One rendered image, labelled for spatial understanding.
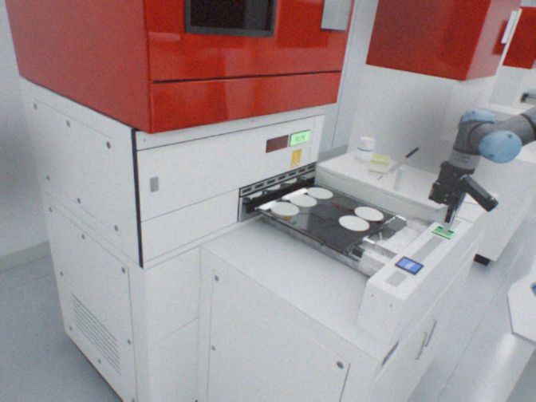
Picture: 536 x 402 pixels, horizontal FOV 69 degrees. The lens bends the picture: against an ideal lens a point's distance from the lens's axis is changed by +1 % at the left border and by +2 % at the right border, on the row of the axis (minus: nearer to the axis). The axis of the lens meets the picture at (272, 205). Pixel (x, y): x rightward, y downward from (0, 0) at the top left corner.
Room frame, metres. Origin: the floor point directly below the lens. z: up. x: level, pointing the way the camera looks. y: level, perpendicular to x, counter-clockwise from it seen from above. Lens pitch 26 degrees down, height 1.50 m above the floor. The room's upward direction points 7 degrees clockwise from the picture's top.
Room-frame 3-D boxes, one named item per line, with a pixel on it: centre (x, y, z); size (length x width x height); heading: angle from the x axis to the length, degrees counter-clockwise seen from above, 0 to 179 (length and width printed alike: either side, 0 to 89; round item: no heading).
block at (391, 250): (1.00, -0.37, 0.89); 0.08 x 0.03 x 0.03; 52
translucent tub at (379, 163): (1.49, -0.41, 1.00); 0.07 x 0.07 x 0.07; 79
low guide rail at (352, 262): (1.08, -0.18, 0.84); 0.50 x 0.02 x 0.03; 52
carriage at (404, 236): (1.06, -0.42, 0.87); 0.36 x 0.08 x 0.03; 142
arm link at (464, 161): (1.04, -0.51, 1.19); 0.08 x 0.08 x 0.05
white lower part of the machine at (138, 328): (1.40, 0.36, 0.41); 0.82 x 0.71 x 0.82; 142
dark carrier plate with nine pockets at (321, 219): (1.21, -0.20, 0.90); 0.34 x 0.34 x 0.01; 52
